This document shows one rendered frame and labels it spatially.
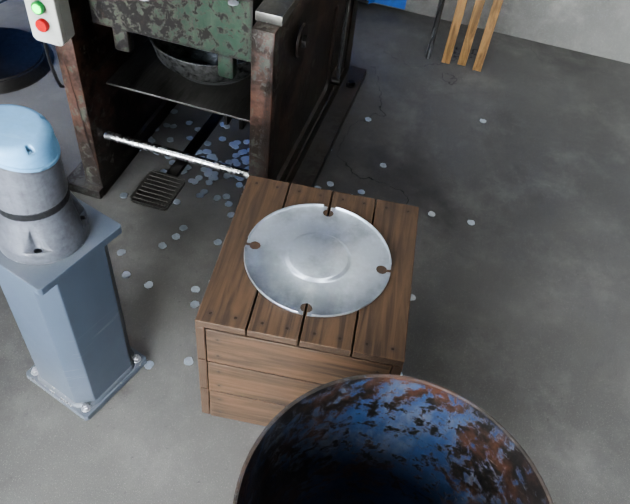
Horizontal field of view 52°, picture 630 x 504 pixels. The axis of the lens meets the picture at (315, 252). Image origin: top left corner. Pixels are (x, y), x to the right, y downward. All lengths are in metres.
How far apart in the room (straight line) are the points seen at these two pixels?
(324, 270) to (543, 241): 0.89
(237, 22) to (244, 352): 0.70
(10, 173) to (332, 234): 0.61
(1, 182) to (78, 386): 0.53
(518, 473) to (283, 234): 0.63
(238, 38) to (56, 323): 0.70
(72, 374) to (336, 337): 0.55
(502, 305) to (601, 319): 0.26
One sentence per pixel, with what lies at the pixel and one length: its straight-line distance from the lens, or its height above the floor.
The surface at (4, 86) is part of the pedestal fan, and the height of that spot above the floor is 0.02.
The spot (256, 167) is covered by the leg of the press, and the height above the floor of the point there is 0.26.
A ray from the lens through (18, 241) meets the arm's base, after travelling 1.14.
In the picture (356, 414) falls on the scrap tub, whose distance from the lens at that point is 1.06.
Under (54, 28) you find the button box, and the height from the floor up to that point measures 0.54.
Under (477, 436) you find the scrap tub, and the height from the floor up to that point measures 0.42.
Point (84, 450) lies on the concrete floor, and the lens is 1.46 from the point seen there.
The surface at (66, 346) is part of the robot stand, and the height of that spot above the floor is 0.24.
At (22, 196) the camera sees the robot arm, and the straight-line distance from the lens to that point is 1.07.
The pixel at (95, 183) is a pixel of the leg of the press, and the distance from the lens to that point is 1.90.
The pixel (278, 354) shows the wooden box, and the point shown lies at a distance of 1.19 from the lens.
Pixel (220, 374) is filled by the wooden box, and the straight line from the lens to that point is 1.30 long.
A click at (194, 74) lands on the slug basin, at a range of 1.69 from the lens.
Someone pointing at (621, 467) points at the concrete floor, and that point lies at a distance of 1.63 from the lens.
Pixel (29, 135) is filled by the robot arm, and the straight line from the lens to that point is 1.04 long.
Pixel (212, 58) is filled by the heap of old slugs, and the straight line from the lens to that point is 1.82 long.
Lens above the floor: 1.30
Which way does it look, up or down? 48 degrees down
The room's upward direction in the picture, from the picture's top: 8 degrees clockwise
